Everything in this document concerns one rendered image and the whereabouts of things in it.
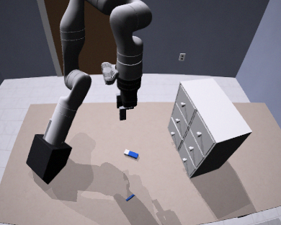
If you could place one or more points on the blue and white eraser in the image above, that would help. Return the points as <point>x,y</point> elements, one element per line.
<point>131,154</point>

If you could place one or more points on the small grey chest of drawers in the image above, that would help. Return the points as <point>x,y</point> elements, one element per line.
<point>225,124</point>

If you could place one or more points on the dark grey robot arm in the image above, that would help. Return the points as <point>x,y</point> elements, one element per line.
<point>126,17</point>

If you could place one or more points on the grey drawer front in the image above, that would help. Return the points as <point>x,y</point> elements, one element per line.
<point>175,133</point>
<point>185,104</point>
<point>186,159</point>
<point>193,148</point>
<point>202,134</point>
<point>180,120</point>

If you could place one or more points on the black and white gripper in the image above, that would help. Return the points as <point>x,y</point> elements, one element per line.
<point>128,82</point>

